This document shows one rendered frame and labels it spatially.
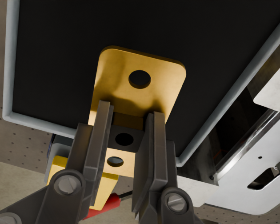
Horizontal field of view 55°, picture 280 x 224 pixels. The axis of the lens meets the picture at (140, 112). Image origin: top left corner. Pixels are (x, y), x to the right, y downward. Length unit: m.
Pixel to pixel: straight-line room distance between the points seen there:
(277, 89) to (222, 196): 0.37
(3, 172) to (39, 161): 1.50
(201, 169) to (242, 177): 0.12
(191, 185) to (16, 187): 2.34
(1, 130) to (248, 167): 0.76
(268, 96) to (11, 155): 0.94
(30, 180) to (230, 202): 2.11
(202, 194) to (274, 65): 0.27
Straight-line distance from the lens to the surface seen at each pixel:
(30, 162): 1.08
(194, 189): 0.45
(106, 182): 0.25
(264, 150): 0.49
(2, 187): 2.75
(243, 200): 0.61
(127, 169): 0.17
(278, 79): 0.25
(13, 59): 0.18
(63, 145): 0.25
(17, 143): 1.01
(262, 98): 0.26
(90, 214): 0.37
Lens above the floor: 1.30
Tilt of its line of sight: 49 degrees down
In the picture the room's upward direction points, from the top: 177 degrees counter-clockwise
